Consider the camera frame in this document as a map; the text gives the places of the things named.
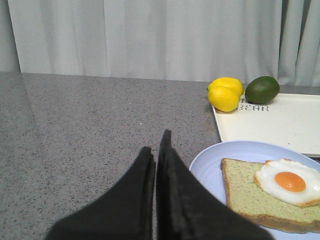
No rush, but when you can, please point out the green lime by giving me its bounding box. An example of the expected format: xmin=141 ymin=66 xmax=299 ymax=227
xmin=245 ymin=76 xmax=280 ymax=104

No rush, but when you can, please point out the yellow lemon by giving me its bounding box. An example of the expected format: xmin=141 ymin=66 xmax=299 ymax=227
xmin=207 ymin=86 xmax=240 ymax=112
xmin=207 ymin=77 xmax=245 ymax=98

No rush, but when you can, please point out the fried egg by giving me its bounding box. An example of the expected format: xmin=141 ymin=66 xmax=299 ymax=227
xmin=254 ymin=158 xmax=320 ymax=208

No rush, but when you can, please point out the front yellow lemon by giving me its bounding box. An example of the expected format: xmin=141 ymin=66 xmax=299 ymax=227
xmin=207 ymin=86 xmax=240 ymax=112

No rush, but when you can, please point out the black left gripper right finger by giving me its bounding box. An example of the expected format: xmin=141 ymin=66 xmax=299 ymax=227
xmin=156 ymin=129 xmax=272 ymax=240

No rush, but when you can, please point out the light blue plate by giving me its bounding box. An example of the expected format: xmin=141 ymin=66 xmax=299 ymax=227
xmin=189 ymin=140 xmax=320 ymax=240

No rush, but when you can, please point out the white rectangular tray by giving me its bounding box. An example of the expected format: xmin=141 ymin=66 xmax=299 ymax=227
xmin=213 ymin=93 xmax=320 ymax=158

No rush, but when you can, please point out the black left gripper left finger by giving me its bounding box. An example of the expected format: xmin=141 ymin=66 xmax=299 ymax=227
xmin=45 ymin=147 xmax=156 ymax=240

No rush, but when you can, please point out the bottom bread slice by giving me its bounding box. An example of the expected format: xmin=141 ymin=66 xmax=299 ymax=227
xmin=221 ymin=158 xmax=320 ymax=234

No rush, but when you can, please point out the white curtain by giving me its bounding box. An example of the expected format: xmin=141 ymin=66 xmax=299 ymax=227
xmin=0 ymin=0 xmax=320 ymax=87

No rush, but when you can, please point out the rear yellow lemon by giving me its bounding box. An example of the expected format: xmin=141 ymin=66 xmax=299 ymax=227
xmin=207 ymin=77 xmax=245 ymax=98

